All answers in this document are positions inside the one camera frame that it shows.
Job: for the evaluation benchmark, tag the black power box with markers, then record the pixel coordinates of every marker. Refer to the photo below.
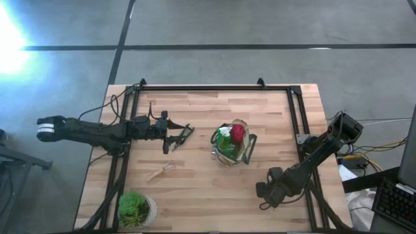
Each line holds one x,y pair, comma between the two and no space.
352,163

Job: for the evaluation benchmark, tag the white plastic bag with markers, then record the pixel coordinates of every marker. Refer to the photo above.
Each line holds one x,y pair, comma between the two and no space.
362,211

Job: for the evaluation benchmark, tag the black floor stand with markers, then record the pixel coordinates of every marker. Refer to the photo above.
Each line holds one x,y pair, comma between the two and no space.
22,159

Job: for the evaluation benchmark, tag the green spray bottle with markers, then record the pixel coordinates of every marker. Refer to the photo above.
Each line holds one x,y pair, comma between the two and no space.
227,146

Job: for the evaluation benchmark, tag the black computer keyboard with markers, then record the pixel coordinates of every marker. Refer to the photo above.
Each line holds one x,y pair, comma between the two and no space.
395,203

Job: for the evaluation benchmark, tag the beige green-trimmed gardening bag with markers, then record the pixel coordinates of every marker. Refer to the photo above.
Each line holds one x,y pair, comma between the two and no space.
221,161

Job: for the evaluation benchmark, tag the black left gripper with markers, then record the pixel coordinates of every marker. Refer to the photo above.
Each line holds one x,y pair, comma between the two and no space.
156,128

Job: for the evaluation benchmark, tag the grey monitor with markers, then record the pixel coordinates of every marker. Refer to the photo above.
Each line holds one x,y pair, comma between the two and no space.
410,152

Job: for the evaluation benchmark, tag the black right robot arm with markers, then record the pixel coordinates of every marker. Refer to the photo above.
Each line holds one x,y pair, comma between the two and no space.
312,162

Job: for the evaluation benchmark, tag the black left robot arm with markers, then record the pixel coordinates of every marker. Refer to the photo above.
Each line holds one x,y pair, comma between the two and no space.
91,135

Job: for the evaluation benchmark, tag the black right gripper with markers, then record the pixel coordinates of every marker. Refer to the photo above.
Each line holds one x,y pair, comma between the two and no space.
276,190

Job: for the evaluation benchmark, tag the white paper sheet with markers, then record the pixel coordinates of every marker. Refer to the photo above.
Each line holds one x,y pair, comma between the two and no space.
345,174

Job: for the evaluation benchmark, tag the potted green succulent plant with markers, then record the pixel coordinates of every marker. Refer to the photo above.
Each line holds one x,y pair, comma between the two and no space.
131,204

